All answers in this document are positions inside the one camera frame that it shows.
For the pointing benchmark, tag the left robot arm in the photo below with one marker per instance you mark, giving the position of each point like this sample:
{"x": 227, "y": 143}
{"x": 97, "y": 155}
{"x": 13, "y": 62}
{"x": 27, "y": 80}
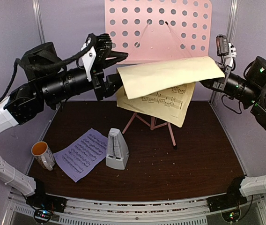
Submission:
{"x": 52, "y": 81}

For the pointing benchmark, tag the left aluminium frame post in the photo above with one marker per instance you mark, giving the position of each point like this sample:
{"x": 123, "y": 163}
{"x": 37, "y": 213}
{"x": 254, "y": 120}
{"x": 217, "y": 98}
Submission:
{"x": 38, "y": 19}

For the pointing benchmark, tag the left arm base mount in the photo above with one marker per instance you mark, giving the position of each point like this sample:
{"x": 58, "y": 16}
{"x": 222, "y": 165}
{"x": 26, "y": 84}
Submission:
{"x": 44, "y": 205}

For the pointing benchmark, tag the white metronome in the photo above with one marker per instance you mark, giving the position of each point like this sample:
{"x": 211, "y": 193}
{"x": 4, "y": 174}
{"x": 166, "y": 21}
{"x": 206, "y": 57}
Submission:
{"x": 117, "y": 152}

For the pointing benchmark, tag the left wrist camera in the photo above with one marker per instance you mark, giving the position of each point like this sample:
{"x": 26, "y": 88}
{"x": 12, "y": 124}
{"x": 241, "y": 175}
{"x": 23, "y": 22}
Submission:
{"x": 98, "y": 49}

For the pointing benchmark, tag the purple sheet music page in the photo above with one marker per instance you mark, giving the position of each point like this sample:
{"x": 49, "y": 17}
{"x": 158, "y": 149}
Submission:
{"x": 80, "y": 157}

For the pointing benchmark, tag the right aluminium frame post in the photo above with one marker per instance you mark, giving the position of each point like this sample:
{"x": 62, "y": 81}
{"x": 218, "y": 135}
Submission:
{"x": 224, "y": 21}

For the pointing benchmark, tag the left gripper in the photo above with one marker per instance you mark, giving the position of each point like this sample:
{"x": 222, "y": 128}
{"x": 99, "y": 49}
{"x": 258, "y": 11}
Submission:
{"x": 113, "y": 83}

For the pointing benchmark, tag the pink music stand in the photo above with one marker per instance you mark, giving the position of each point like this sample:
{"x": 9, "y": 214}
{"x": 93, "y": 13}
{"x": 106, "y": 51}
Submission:
{"x": 158, "y": 30}

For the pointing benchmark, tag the yellow sheet music page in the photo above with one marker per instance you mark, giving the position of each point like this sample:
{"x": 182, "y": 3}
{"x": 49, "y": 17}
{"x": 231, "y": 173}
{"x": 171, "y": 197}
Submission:
{"x": 164, "y": 89}

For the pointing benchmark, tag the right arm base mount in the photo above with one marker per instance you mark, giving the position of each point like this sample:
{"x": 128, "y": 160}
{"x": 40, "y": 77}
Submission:
{"x": 228, "y": 204}

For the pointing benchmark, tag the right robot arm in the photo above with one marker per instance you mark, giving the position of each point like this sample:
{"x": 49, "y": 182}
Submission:
{"x": 250, "y": 91}

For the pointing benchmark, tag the front aluminium rail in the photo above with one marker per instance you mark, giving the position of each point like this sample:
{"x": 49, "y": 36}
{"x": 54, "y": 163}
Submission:
{"x": 192, "y": 211}

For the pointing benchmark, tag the aluminium frame post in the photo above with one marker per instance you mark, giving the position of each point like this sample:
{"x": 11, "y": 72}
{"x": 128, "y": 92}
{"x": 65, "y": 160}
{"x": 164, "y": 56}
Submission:
{"x": 38, "y": 19}
{"x": 224, "y": 21}

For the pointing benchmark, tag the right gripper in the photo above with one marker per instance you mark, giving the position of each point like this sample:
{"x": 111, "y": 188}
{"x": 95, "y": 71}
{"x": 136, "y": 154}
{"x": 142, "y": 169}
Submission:
{"x": 216, "y": 84}

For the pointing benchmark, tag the white orange-lined mug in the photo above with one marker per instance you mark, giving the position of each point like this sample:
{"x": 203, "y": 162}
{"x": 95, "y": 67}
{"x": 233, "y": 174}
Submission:
{"x": 43, "y": 155}

